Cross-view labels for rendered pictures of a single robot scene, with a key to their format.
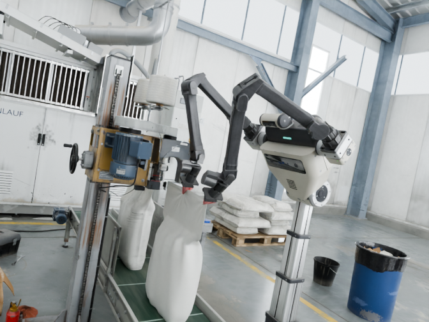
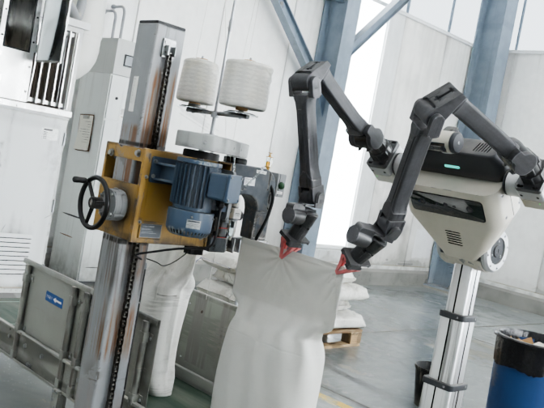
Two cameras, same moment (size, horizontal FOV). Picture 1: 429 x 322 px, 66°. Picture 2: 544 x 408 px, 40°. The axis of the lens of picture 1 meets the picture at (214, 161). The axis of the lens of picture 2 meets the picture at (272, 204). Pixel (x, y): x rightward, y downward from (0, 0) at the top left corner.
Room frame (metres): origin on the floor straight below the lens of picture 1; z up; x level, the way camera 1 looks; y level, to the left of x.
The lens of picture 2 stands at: (-0.61, 0.78, 1.36)
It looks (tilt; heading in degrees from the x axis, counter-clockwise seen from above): 3 degrees down; 347
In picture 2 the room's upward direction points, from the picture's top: 10 degrees clockwise
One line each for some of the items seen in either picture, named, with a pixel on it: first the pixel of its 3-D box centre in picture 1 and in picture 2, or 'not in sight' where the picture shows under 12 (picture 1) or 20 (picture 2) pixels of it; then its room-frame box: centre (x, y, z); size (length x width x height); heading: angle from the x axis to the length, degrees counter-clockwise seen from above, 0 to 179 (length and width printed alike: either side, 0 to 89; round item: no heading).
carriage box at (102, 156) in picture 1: (118, 155); (156, 194); (2.05, 0.59, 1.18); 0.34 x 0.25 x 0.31; 122
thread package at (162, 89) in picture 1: (161, 91); (245, 85); (1.92, 0.37, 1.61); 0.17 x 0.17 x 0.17
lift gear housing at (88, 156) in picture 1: (86, 159); (112, 203); (1.93, 0.74, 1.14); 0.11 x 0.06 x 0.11; 32
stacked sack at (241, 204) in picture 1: (250, 204); not in sight; (4.88, -0.65, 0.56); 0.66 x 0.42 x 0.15; 122
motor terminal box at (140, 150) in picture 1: (140, 151); (224, 191); (1.78, 0.40, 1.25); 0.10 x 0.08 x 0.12; 147
